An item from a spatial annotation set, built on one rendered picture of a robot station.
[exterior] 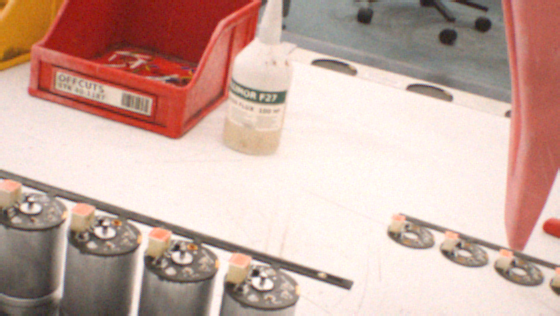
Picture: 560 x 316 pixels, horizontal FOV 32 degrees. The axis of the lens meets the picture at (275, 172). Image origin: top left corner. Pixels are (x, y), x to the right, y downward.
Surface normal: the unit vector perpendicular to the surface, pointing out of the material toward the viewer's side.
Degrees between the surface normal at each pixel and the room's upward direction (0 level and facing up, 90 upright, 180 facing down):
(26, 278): 90
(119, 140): 0
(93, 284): 90
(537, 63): 111
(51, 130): 0
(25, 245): 90
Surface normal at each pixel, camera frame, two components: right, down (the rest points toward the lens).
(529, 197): -0.19, 0.70
